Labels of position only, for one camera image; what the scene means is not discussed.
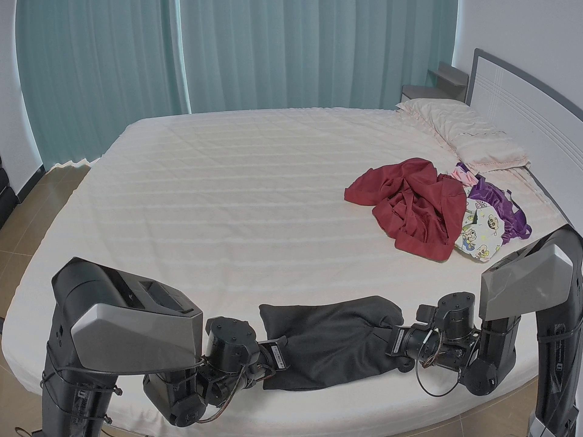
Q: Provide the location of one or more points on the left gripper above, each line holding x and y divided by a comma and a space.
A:
275, 355

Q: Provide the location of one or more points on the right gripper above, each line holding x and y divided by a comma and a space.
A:
400, 342

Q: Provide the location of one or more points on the black T-shirt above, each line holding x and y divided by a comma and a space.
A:
328, 344

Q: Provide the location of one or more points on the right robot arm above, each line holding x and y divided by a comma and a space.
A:
524, 280

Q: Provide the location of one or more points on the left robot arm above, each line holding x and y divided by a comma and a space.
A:
132, 326

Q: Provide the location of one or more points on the bed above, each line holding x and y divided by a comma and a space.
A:
227, 189

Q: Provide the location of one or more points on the white printed garment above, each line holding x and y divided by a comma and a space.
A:
478, 239

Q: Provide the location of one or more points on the dark red garment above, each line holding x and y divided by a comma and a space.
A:
419, 212

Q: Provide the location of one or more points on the purple satin garment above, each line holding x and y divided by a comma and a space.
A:
496, 198

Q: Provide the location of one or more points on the pink garment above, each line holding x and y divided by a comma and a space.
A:
464, 176

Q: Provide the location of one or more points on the pale pink pillow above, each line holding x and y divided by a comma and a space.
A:
464, 130

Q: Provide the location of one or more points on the grey bedside table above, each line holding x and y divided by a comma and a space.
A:
426, 91

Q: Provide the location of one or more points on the blue-green curtain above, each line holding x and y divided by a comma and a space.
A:
309, 39
100, 62

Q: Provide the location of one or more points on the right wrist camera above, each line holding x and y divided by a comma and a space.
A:
428, 313

